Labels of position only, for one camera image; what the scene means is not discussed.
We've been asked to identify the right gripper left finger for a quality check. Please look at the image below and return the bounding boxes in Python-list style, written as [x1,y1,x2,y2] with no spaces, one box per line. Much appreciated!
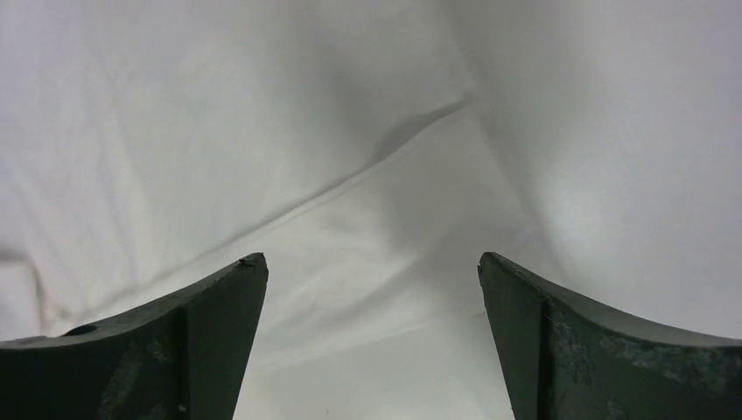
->
[1,253,269,419]

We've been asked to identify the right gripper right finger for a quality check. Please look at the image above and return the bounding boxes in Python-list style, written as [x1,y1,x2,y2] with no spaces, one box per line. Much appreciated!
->
[478,252,741,420]

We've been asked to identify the white t-shirt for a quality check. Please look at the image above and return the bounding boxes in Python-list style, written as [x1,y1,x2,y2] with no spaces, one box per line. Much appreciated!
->
[1,1,741,419]

